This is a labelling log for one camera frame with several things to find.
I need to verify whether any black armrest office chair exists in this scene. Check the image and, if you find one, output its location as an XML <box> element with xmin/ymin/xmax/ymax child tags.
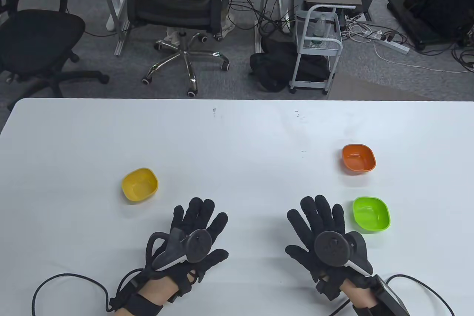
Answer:
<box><xmin>0</xmin><ymin>0</ymin><xmax>110</xmax><ymax>110</ymax></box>

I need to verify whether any person's right hand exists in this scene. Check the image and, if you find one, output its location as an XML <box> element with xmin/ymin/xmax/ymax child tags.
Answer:
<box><xmin>285</xmin><ymin>195</ymin><xmax>374</xmax><ymax>299</ymax></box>

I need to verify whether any clear plastic bottle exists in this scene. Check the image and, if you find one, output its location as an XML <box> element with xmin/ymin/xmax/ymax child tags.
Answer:
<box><xmin>310</xmin><ymin>14</ymin><xmax>327</xmax><ymax>48</ymax></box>

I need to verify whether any white power strip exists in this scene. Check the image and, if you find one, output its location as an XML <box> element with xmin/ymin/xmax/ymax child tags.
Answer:
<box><xmin>374</xmin><ymin>39</ymin><xmax>411</xmax><ymax>55</ymax></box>

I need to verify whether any grey hand controller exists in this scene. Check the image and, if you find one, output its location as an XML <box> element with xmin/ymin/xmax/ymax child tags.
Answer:
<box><xmin>146</xmin><ymin>228</ymin><xmax>214</xmax><ymax>272</ymax></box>
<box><xmin>314</xmin><ymin>231</ymin><xmax>374</xmax><ymax>276</ymax></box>

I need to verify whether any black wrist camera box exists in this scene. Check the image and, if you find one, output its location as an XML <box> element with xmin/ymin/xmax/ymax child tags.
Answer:
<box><xmin>372</xmin><ymin>275</ymin><xmax>411</xmax><ymax>316</ymax></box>

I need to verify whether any black wrist strap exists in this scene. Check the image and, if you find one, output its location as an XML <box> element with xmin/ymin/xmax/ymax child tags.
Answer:
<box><xmin>352</xmin><ymin>303</ymin><xmax>382</xmax><ymax>316</ymax></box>
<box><xmin>115</xmin><ymin>292</ymin><xmax>165</xmax><ymax>316</ymax></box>

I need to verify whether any yellow small dish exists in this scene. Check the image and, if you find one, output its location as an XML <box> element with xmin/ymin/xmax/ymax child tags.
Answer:
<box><xmin>121</xmin><ymin>167</ymin><xmax>159</xmax><ymax>203</ymax></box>

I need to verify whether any person's left hand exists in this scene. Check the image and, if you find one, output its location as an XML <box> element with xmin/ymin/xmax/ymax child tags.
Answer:
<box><xmin>143</xmin><ymin>197</ymin><xmax>229</xmax><ymax>303</ymax></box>

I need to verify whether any black braided cable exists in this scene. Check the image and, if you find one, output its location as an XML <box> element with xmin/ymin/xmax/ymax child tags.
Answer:
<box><xmin>31</xmin><ymin>273</ymin><xmax>112</xmax><ymax>316</ymax></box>
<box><xmin>326</xmin><ymin>274</ymin><xmax>455</xmax><ymax>316</ymax></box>

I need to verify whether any green small dish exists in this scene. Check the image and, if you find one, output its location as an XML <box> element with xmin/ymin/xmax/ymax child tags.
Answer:
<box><xmin>352</xmin><ymin>196</ymin><xmax>391</xmax><ymax>233</ymax></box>

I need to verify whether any black monitor stand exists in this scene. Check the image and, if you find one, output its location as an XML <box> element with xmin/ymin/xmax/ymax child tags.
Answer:
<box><xmin>387</xmin><ymin>0</ymin><xmax>474</xmax><ymax>52</ymax></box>

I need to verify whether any black backpack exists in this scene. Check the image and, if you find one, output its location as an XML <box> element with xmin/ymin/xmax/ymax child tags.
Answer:
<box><xmin>249</xmin><ymin>36</ymin><xmax>334</xmax><ymax>92</ymax></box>

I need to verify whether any orange small dish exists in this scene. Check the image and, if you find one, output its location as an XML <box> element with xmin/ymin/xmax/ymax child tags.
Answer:
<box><xmin>341</xmin><ymin>144</ymin><xmax>377</xmax><ymax>175</ymax></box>

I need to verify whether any white rolling cart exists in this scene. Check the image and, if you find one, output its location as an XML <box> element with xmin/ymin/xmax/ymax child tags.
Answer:
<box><xmin>290</xmin><ymin>4</ymin><xmax>343</xmax><ymax>94</ymax></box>

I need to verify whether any person's left forearm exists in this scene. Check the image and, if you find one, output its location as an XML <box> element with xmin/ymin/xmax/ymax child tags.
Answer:
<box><xmin>111</xmin><ymin>277</ymin><xmax>186</xmax><ymax>316</ymax></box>

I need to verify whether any black mesh chrome-base chair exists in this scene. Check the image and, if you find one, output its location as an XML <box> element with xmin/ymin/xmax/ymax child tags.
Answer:
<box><xmin>119</xmin><ymin>0</ymin><xmax>236</xmax><ymax>99</ymax></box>

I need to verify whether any aluminium frame leg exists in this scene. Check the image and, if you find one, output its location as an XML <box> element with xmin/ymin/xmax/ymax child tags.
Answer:
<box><xmin>114</xmin><ymin>20</ymin><xmax>131</xmax><ymax>58</ymax></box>

